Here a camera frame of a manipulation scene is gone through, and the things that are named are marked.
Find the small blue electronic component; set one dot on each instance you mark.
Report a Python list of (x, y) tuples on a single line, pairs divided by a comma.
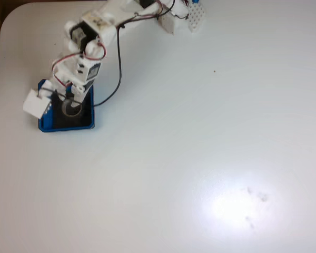
[(195, 1)]

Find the blue box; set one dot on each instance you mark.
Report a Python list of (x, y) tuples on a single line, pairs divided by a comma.
[(46, 124)]

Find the white breadboard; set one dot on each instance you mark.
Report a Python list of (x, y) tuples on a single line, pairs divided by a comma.
[(197, 15)]

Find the black foam pad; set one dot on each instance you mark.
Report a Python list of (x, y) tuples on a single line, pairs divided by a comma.
[(87, 118)]

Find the black tape roll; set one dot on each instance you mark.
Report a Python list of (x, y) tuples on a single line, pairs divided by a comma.
[(64, 109)]

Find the white camera box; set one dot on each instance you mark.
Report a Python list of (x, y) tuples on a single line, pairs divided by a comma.
[(35, 104)]

